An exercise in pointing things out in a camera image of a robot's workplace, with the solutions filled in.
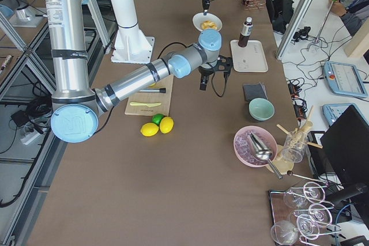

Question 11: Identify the yellow plastic knife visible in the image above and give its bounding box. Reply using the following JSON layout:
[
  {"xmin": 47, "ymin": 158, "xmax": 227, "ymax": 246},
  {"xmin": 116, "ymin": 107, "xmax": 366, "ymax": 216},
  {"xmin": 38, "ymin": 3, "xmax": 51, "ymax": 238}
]
[{"xmin": 129, "ymin": 101, "xmax": 161, "ymax": 107}]

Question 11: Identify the cream rabbit serving tray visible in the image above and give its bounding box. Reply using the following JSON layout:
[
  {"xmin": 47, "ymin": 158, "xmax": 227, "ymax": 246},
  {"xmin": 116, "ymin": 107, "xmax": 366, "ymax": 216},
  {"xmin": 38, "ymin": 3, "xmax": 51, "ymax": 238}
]
[{"xmin": 230, "ymin": 40, "xmax": 268, "ymax": 73}]

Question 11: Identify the wine glass rack tray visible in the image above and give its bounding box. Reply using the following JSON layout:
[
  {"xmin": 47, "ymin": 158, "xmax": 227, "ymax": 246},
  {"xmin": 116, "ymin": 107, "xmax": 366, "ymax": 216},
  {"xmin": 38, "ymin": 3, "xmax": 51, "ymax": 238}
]
[{"xmin": 268, "ymin": 180, "xmax": 341, "ymax": 245}]

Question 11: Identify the wooden cutting board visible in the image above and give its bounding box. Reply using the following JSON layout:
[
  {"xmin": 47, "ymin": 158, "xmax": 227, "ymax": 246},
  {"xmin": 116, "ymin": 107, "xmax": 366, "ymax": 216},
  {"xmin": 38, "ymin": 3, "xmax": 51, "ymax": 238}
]
[{"xmin": 125, "ymin": 75, "xmax": 174, "ymax": 116}]

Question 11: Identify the dark grey folded cloth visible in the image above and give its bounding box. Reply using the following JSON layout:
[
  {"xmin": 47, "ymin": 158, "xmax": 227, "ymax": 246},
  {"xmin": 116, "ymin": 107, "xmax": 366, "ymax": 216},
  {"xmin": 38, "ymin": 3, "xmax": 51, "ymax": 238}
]
[{"xmin": 243, "ymin": 82, "xmax": 268, "ymax": 102}]

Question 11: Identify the mint green bowl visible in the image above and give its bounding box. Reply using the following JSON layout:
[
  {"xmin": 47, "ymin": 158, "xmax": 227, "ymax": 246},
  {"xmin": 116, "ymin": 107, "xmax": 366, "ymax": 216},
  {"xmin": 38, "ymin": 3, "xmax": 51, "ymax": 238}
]
[{"xmin": 248, "ymin": 98, "xmax": 275, "ymax": 121}]

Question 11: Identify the black monitor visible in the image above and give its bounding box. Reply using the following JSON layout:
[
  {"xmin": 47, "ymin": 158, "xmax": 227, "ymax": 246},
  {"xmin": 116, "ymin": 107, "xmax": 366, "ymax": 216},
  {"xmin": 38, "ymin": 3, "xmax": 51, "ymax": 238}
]
[{"xmin": 321, "ymin": 105, "xmax": 368, "ymax": 184}]

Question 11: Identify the whole lemon rear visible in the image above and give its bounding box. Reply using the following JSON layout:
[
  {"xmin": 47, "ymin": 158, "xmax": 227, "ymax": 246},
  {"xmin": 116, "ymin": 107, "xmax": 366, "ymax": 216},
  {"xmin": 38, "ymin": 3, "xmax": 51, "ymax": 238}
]
[{"xmin": 159, "ymin": 116, "xmax": 174, "ymax": 134}]

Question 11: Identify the steel muddler black tip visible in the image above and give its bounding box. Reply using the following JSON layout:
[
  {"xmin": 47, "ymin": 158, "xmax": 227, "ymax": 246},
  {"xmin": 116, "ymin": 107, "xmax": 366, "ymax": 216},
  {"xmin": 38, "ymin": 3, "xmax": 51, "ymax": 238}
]
[{"xmin": 138, "ymin": 88, "xmax": 167, "ymax": 93}]

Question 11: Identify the clear glass on stand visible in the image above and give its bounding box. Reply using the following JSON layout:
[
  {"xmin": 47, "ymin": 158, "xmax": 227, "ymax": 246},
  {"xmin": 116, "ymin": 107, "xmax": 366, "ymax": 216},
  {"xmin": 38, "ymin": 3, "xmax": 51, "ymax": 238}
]
[{"xmin": 281, "ymin": 131, "xmax": 307, "ymax": 163}]

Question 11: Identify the pink ice bowl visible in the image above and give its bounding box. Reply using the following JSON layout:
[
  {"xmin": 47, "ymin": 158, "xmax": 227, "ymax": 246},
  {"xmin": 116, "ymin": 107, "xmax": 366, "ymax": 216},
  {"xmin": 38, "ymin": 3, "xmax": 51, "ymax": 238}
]
[{"xmin": 234, "ymin": 126, "xmax": 277, "ymax": 168}]

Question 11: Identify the dark tea bottle on tray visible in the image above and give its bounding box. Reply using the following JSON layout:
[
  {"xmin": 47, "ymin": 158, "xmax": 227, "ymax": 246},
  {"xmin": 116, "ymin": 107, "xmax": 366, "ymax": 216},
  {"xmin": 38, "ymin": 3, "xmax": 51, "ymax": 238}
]
[{"xmin": 238, "ymin": 17, "xmax": 253, "ymax": 47}]

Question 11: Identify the light grey round plate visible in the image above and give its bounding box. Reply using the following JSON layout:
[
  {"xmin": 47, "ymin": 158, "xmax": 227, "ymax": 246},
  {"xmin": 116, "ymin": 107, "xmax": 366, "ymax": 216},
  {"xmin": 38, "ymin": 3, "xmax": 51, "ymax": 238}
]
[{"xmin": 193, "ymin": 13, "xmax": 223, "ymax": 31}]

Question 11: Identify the whole lemon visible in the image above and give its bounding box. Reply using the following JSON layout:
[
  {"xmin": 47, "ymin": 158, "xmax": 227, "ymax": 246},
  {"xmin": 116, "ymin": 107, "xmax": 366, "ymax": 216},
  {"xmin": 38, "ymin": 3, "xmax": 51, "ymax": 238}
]
[
  {"xmin": 140, "ymin": 122, "xmax": 159, "ymax": 137},
  {"xmin": 159, "ymin": 116, "xmax": 174, "ymax": 134}
]

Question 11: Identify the glazed twisted ring donut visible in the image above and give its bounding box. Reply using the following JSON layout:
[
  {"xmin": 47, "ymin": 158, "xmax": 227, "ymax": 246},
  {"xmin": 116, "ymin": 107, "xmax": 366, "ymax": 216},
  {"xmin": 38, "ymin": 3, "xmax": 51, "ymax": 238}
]
[{"xmin": 201, "ymin": 20, "xmax": 218, "ymax": 30}]

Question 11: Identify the steel ice scoop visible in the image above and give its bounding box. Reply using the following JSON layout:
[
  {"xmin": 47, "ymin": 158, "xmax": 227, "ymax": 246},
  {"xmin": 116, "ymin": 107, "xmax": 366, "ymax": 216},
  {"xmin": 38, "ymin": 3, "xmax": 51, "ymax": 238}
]
[{"xmin": 248, "ymin": 133, "xmax": 283, "ymax": 179}]

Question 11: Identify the whole lemon front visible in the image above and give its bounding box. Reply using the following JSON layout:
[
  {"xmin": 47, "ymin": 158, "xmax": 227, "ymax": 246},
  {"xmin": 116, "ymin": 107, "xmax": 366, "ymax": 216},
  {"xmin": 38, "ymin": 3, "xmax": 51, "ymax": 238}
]
[{"xmin": 140, "ymin": 122, "xmax": 159, "ymax": 137}]

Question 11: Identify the green lime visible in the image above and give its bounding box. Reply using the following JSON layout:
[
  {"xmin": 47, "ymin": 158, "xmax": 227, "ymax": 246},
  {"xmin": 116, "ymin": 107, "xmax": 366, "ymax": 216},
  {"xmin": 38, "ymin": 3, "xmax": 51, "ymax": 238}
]
[{"xmin": 152, "ymin": 113, "xmax": 165, "ymax": 126}]

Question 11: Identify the blue teach pendant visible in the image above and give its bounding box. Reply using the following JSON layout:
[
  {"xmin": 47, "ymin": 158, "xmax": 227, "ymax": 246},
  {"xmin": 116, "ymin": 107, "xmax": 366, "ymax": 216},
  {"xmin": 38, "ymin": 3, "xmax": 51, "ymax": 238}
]
[
  {"xmin": 322, "ymin": 103, "xmax": 362, "ymax": 127},
  {"xmin": 323, "ymin": 61, "xmax": 368, "ymax": 98}
]

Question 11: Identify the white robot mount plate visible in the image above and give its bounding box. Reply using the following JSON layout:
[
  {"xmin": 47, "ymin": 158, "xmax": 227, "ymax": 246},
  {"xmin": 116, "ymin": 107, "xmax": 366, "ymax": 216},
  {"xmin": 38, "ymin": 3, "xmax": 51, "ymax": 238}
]
[{"xmin": 111, "ymin": 27, "xmax": 155, "ymax": 64}]

